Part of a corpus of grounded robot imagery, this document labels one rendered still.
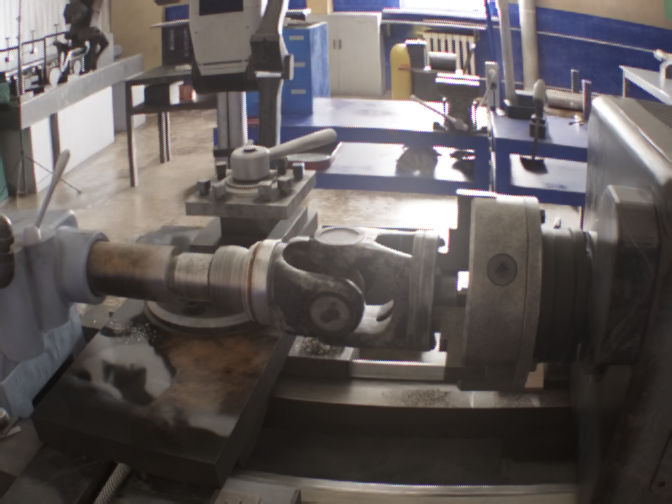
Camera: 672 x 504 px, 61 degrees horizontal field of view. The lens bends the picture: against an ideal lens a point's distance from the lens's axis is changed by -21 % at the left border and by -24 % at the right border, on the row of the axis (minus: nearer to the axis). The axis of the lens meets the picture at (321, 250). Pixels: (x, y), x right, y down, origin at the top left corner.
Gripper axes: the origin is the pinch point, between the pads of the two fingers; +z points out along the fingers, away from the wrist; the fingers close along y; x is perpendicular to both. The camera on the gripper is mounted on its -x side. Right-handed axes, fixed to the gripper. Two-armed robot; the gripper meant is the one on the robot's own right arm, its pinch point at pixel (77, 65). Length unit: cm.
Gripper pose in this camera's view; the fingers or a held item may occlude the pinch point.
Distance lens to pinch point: 162.7
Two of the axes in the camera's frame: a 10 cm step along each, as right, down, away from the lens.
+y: 9.9, 0.3, -1.5
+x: 1.5, 1.1, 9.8
